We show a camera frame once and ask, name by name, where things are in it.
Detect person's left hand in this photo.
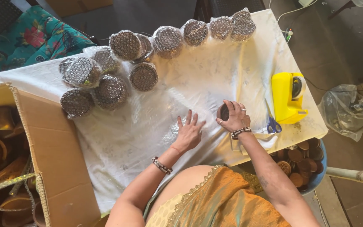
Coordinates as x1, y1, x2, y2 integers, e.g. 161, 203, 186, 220
173, 109, 206, 154

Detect person's right hand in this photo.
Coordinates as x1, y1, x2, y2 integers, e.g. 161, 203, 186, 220
216, 100, 252, 133

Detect small brown clay pot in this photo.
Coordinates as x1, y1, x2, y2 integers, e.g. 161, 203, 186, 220
216, 103, 231, 122

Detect clear bubble wrap sheet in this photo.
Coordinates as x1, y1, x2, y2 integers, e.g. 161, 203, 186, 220
128, 85, 229, 149

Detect yellow tape dispenser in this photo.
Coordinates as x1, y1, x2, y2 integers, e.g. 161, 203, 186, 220
271, 72, 309, 125

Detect white table cloth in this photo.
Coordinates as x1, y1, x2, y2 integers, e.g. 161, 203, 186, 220
0, 9, 329, 215

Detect orange gold saree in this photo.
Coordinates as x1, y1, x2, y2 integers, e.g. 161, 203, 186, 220
143, 165, 293, 227

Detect heap of brown clay lids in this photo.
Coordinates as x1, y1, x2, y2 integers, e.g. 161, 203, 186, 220
270, 138, 325, 191

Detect blue plastic tub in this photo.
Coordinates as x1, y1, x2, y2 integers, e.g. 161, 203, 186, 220
269, 138, 328, 196

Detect clear plastic bag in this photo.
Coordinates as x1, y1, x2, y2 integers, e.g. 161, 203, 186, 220
318, 84, 363, 142

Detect group of bubble-wrapped clay pots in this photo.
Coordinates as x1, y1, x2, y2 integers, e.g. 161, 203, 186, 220
59, 8, 257, 119

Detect white pole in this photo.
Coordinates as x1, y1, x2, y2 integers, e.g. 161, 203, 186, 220
325, 166, 363, 187

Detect large cardboard box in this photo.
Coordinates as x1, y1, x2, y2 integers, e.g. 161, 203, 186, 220
0, 83, 102, 227

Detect flat brown cardboard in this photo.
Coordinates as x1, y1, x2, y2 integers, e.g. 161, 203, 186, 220
44, 0, 113, 18

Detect teal floral cloth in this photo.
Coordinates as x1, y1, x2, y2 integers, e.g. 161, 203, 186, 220
0, 5, 97, 72

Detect silver tinsel ribbon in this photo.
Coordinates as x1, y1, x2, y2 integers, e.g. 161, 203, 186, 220
0, 154, 37, 213

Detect beaded bracelet on right wrist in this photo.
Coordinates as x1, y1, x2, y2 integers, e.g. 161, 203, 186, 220
231, 127, 252, 140

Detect beaded bracelet on wrist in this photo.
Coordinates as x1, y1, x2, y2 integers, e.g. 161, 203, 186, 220
151, 156, 173, 175
231, 127, 252, 140

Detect blue-handled scissors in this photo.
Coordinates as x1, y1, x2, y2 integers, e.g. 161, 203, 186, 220
264, 98, 282, 134

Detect beaded bracelet on left wrist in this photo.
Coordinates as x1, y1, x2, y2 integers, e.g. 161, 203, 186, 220
151, 156, 173, 175

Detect black cable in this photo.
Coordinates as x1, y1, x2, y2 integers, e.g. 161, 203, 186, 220
304, 77, 363, 94

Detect white cable with plug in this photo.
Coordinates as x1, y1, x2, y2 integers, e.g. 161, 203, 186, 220
268, 0, 319, 44

